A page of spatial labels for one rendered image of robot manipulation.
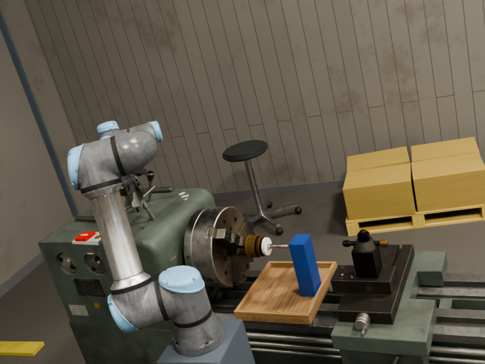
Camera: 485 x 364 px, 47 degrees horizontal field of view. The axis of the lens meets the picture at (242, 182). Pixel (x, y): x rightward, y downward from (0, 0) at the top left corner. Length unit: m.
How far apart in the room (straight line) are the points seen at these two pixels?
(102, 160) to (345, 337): 0.93
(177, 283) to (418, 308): 0.81
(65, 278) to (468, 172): 2.88
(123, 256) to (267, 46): 3.71
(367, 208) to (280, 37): 1.69
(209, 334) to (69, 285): 0.96
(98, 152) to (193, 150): 4.09
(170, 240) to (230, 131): 3.35
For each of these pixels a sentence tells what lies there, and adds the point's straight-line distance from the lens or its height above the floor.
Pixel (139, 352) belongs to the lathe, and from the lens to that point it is 2.45.
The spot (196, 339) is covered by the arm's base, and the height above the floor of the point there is 1.15.
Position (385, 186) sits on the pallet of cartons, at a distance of 4.26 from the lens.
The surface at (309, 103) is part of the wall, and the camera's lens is 5.12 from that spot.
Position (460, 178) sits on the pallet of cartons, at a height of 0.35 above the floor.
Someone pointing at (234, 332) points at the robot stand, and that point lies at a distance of 1.71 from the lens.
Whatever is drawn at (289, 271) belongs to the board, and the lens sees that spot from 2.36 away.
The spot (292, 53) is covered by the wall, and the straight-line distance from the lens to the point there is 5.04.
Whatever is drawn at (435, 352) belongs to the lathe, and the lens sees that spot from 2.02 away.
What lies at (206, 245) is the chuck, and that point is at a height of 1.16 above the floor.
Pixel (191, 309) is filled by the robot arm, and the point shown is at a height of 1.24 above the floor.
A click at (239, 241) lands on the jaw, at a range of 2.15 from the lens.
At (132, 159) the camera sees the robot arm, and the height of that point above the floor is 1.66.
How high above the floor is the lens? 2.05
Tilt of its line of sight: 20 degrees down
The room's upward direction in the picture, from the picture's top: 15 degrees counter-clockwise
